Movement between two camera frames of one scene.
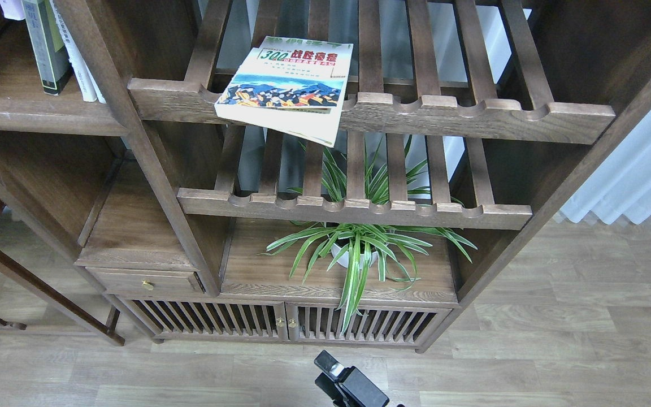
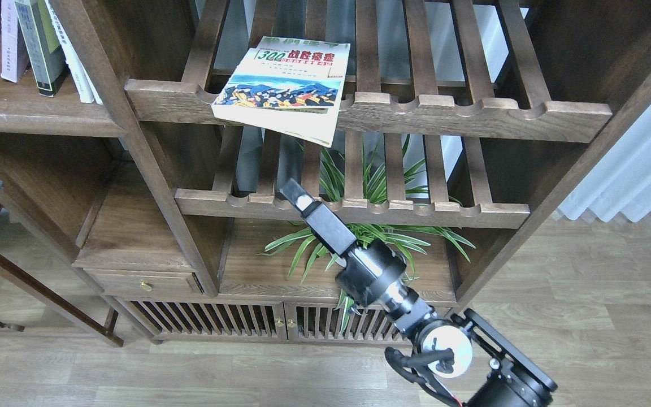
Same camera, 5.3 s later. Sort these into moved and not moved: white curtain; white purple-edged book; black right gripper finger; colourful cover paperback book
Moved: black right gripper finger; white purple-edged book
Not moved: colourful cover paperback book; white curtain
